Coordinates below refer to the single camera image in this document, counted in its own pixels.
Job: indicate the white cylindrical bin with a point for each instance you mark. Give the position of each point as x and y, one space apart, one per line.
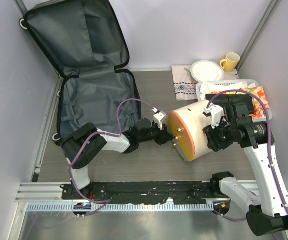
186 125

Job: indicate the aluminium rail frame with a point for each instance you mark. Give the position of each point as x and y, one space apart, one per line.
229 186

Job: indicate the white plastic mesh basket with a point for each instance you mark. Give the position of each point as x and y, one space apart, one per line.
229 82

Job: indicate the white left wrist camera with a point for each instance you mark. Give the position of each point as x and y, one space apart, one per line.
159 118

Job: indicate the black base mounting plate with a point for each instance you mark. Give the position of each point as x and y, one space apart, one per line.
151 192

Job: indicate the black white space suitcase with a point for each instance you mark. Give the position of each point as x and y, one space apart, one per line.
83 41

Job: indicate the white slotted cable duct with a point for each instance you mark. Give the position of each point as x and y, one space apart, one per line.
169 206

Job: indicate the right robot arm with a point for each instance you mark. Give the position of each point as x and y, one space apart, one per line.
266 213

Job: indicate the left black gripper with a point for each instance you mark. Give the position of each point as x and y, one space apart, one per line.
164 136

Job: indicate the patterned cloth napkin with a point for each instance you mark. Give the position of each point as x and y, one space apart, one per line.
185 85

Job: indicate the yellow mug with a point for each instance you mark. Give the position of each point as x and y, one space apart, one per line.
229 63

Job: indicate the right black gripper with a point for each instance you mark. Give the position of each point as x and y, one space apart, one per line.
214 143

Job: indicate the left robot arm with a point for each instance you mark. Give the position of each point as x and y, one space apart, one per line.
81 147

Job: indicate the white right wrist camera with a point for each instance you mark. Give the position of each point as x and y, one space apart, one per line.
216 113

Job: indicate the white round plate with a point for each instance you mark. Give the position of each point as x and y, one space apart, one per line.
206 71

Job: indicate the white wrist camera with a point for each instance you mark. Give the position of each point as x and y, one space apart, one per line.
216 113
159 118

